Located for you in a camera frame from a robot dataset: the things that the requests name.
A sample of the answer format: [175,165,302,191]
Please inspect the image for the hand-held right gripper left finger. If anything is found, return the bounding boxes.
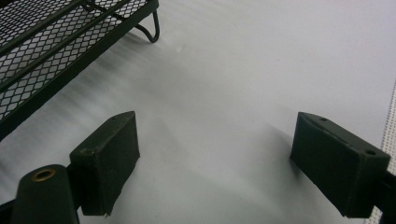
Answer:
[68,110,141,217]

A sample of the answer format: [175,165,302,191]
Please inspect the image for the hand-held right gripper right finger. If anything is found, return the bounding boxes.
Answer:
[289,111,392,219]

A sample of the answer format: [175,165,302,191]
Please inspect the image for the white perforated mat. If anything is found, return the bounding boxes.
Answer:
[364,90,396,224]

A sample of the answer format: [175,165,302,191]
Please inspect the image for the black metal mesh rack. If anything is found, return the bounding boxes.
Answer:
[0,0,161,142]

